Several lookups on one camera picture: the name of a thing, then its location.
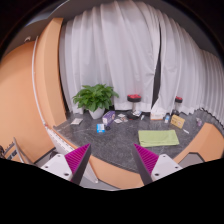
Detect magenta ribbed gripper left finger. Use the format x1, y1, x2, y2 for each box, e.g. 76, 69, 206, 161
40, 143, 92, 186

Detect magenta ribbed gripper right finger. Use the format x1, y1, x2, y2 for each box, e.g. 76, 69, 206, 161
133, 143, 184, 186

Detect green folded towel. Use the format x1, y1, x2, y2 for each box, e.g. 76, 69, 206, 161
138, 130, 179, 147

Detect small blue white box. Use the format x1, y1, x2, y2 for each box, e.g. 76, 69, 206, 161
96, 124, 105, 133

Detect grey paper sheet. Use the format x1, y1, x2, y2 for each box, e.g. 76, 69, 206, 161
71, 118, 83, 125

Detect small card packets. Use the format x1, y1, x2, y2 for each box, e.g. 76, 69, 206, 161
114, 114, 128, 124

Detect black round object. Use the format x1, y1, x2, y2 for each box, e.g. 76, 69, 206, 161
127, 111, 142, 120

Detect small blue white bottle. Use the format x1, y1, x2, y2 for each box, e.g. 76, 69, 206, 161
164, 114, 170, 123

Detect purple white box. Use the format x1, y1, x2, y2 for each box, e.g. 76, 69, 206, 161
102, 111, 115, 126

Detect left red cushion stool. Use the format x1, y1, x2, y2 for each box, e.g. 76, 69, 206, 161
127, 94, 141, 111

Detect red cushion stool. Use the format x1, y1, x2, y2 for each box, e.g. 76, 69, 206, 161
127, 94, 141, 111
172, 96, 183, 116

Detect green potted plant white pot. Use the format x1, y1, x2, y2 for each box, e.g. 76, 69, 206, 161
73, 84, 119, 119

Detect right red cushion stool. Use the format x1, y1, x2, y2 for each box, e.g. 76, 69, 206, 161
172, 96, 183, 116

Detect right white curtain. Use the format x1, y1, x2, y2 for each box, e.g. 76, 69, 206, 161
151, 10, 224, 125

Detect white curtain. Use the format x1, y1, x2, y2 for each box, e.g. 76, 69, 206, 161
59, 1, 160, 112
151, 10, 224, 125

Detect left white curtain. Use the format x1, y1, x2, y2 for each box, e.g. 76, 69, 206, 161
59, 1, 160, 112

